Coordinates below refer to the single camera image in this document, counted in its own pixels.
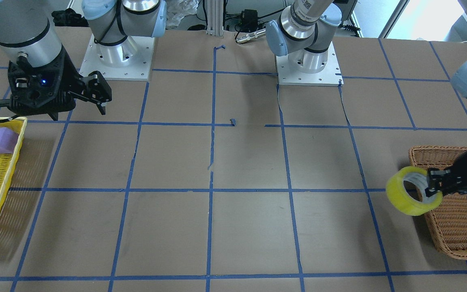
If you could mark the purple sponge block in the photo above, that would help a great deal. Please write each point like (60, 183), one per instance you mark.
(8, 140)

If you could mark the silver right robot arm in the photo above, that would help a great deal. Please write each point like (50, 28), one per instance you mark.
(28, 38)

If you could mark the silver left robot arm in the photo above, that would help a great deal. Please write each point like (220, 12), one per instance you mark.
(303, 34)

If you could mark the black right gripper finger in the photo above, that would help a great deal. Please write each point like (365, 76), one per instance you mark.
(95, 89)

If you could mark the brown wicker basket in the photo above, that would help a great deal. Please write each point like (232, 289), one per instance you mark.
(448, 222)

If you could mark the yellow tape roll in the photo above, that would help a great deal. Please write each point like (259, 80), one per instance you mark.
(406, 191)

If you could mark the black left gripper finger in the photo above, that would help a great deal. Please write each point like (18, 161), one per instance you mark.
(438, 181)

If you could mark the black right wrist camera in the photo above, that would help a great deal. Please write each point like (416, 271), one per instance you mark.
(33, 91)

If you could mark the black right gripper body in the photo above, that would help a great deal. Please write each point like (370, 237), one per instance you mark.
(72, 80)

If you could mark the silver metal connector plug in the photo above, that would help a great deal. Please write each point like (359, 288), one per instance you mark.
(250, 36)

